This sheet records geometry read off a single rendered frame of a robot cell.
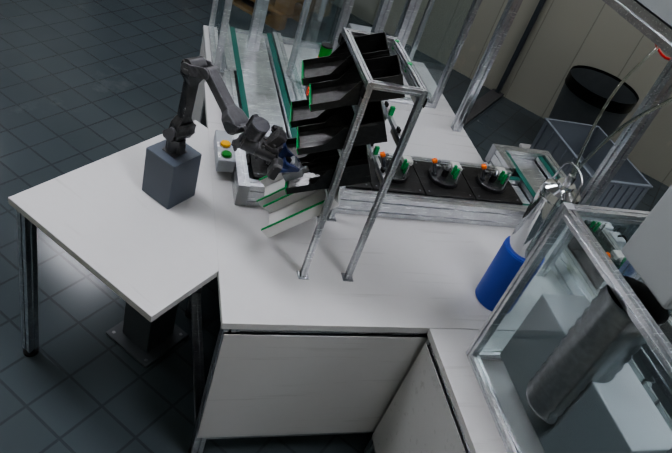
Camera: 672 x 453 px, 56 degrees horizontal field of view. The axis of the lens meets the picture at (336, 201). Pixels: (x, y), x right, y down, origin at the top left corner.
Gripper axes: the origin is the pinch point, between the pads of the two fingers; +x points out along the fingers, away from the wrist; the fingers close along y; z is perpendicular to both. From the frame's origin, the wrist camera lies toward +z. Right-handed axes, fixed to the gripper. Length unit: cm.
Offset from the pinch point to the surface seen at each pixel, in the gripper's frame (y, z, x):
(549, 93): 341, -36, 285
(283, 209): 6.2, -23.7, 10.3
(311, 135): 5.5, 9.0, 2.8
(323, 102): -3.4, 26.1, -3.1
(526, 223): -4, 20, 82
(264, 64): 135, -41, 4
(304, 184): -0.9, -5.1, 8.3
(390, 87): -5.7, 41.2, 10.0
